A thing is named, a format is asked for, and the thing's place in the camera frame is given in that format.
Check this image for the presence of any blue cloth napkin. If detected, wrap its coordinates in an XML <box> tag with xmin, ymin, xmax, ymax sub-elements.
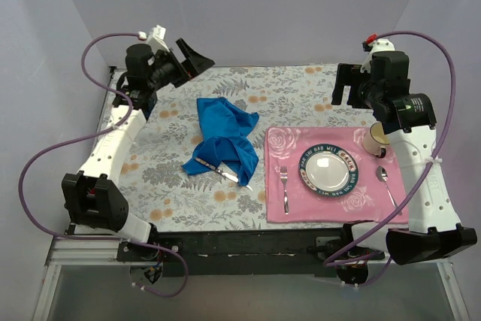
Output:
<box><xmin>183</xmin><ymin>97</ymin><xmax>259</xmax><ymax>186</ymax></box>

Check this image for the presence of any patterned handle table knife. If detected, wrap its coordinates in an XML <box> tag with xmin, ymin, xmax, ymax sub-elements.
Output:
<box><xmin>194</xmin><ymin>157</ymin><xmax>241</xmax><ymax>186</ymax></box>

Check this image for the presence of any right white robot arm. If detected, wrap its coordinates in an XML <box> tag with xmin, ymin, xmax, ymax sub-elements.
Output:
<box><xmin>324</xmin><ymin>50</ymin><xmax>477</xmax><ymax>266</ymax></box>

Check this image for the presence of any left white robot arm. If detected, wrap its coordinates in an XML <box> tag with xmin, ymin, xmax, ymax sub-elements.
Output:
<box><xmin>62</xmin><ymin>39</ymin><xmax>215</xmax><ymax>261</ymax></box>

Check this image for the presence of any cream mug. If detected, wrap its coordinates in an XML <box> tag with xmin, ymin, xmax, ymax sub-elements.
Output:
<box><xmin>362</xmin><ymin>123</ymin><xmax>390</xmax><ymax>159</ymax></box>

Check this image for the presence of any white plate green rim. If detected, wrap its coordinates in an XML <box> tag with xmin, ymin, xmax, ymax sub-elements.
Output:
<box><xmin>298</xmin><ymin>144</ymin><xmax>359</xmax><ymax>198</ymax></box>

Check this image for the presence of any silver spoon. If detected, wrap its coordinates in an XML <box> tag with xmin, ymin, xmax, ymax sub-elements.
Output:
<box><xmin>376</xmin><ymin>166</ymin><xmax>398</xmax><ymax>209</ymax></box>

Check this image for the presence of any pink floral placemat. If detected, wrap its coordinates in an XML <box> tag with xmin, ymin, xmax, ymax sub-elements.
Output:
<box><xmin>265</xmin><ymin>127</ymin><xmax>406</xmax><ymax>223</ymax></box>

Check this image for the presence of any silver fork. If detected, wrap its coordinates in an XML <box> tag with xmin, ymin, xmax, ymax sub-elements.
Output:
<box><xmin>280</xmin><ymin>166</ymin><xmax>289</xmax><ymax>214</ymax></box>

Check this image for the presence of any floral tablecloth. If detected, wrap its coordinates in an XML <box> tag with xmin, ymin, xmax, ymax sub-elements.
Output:
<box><xmin>74</xmin><ymin>64</ymin><xmax>380</xmax><ymax>232</ymax></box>

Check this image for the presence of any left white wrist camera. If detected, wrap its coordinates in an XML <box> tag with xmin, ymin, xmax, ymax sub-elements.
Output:
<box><xmin>138</xmin><ymin>25</ymin><xmax>170</xmax><ymax>53</ymax></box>

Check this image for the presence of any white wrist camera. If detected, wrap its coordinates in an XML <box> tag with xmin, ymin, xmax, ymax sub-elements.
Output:
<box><xmin>360</xmin><ymin>34</ymin><xmax>395</xmax><ymax>74</ymax></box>
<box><xmin>138</xmin><ymin>25</ymin><xmax>170</xmax><ymax>53</ymax></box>

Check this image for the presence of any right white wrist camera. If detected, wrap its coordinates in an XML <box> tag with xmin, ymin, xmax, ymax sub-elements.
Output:
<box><xmin>360</xmin><ymin>34</ymin><xmax>395</xmax><ymax>74</ymax></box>

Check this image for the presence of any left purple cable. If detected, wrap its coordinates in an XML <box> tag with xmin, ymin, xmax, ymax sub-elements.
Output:
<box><xmin>18</xmin><ymin>32</ymin><xmax>189</xmax><ymax>298</ymax></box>

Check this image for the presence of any purple cable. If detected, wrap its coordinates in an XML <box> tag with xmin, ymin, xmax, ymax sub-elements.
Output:
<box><xmin>322</xmin><ymin>30</ymin><xmax>458</xmax><ymax>288</ymax></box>
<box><xmin>18</xmin><ymin>32</ymin><xmax>189</xmax><ymax>298</ymax></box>

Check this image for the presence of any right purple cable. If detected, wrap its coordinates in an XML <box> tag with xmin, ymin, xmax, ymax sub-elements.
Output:
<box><xmin>322</xmin><ymin>30</ymin><xmax>458</xmax><ymax>288</ymax></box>

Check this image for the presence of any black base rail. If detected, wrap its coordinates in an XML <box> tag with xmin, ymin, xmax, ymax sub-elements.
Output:
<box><xmin>116</xmin><ymin>223</ymin><xmax>386</xmax><ymax>277</ymax></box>

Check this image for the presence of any aluminium frame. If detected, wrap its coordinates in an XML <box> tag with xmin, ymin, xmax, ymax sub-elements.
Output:
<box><xmin>32</xmin><ymin>234</ymin><xmax>125</xmax><ymax>321</ymax></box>

